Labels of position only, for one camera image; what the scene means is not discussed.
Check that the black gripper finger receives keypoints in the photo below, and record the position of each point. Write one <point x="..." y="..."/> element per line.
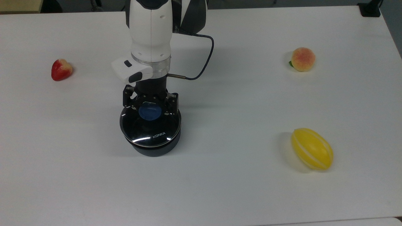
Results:
<point x="128" y="96"/>
<point x="172" y="103"/>

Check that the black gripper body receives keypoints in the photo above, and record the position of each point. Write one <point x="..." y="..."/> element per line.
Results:
<point x="152" y="89"/>

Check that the glass lid with blue knob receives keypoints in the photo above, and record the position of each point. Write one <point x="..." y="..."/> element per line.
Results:
<point x="150" y="128"/>

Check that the red strawberry toy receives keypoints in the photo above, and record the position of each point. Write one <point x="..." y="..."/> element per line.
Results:
<point x="60" y="70"/>

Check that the black round object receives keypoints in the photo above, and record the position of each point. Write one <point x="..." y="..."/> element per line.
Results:
<point x="51" y="5"/>

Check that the orange peach toy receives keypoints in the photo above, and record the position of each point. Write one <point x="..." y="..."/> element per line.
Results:
<point x="302" y="59"/>

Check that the wooden panel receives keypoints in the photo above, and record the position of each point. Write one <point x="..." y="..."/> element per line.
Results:
<point x="19" y="5"/>

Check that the yellow striped melon toy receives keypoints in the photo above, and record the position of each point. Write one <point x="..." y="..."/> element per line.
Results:
<point x="312" y="149"/>

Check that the black table clamp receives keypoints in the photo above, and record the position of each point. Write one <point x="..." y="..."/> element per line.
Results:
<point x="370" y="8"/>

